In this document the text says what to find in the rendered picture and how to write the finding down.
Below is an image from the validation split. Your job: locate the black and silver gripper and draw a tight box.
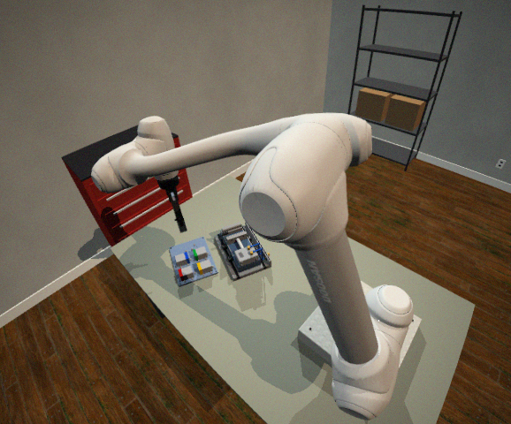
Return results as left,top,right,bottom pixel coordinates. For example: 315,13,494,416
157,175,187,233

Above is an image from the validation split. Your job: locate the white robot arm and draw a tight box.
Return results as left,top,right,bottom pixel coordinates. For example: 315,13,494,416
91,113,414,420

